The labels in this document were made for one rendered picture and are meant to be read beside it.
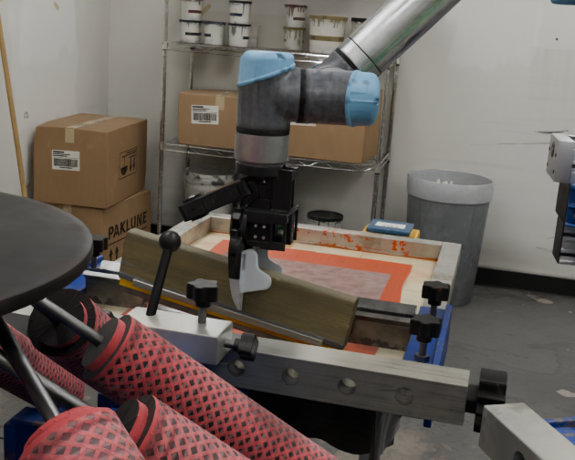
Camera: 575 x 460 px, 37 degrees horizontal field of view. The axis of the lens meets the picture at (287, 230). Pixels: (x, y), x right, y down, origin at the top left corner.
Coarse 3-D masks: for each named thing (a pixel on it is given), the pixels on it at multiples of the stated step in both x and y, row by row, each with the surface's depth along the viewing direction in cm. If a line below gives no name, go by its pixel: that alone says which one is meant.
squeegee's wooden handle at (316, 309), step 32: (128, 256) 128; (160, 256) 127; (192, 256) 125; (224, 256) 126; (224, 288) 125; (288, 288) 122; (320, 288) 122; (288, 320) 123; (320, 320) 122; (352, 320) 123
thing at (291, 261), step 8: (224, 240) 185; (216, 248) 178; (224, 248) 178; (288, 248) 182; (272, 256) 175; (280, 256) 175; (288, 256) 176; (296, 256) 176; (304, 256) 176; (280, 264) 170; (288, 264) 170; (296, 264) 171; (304, 264) 171; (288, 272) 165; (296, 272) 165; (128, 312) 138
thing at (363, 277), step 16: (320, 256) 177; (336, 256) 178; (304, 272) 166; (320, 272) 167; (336, 272) 167; (352, 272) 168; (368, 272) 169; (384, 272) 170; (400, 272) 170; (336, 288) 157; (352, 288) 158; (368, 288) 158; (384, 288) 159; (400, 288) 160; (256, 336) 132; (368, 352) 128
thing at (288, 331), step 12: (144, 288) 127; (168, 288) 127; (180, 300) 126; (192, 300) 125; (216, 312) 124; (228, 312) 124; (240, 312) 124; (252, 324) 123; (264, 324) 123; (276, 324) 123; (288, 336) 122; (300, 336) 121; (312, 336) 122
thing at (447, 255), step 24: (216, 216) 190; (192, 240) 180; (312, 240) 186; (336, 240) 184; (360, 240) 183; (384, 240) 182; (408, 240) 181; (432, 240) 183; (456, 264) 167; (360, 408) 110
